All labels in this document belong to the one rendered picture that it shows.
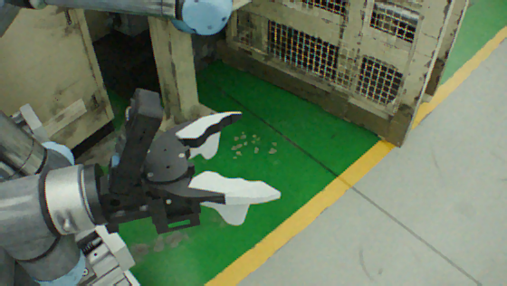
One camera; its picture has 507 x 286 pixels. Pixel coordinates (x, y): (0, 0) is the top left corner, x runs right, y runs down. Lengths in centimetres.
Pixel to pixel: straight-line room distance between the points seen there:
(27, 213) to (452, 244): 160
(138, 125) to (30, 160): 24
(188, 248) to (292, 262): 41
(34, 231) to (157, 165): 15
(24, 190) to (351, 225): 141
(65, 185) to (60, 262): 13
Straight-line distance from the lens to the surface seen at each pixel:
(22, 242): 49
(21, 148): 58
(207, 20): 65
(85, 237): 93
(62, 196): 44
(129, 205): 47
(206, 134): 49
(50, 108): 180
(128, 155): 40
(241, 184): 41
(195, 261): 158
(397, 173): 192
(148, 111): 38
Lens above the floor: 140
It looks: 46 degrees down
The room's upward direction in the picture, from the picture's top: straight up
